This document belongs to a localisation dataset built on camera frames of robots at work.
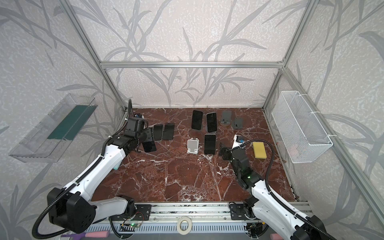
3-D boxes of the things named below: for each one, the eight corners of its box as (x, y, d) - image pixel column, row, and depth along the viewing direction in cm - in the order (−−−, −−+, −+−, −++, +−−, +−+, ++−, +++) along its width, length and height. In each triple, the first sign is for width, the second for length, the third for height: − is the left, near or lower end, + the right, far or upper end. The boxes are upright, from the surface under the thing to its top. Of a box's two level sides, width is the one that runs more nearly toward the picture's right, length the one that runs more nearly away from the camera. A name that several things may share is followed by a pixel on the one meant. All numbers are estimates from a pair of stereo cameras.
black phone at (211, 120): (207, 134, 106) (208, 121, 94) (205, 127, 110) (206, 113, 99) (216, 133, 107) (218, 119, 95) (214, 125, 111) (216, 112, 99)
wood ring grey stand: (220, 125, 111) (222, 116, 104) (220, 119, 115) (221, 110, 108) (230, 125, 111) (232, 116, 104) (229, 119, 115) (231, 110, 108)
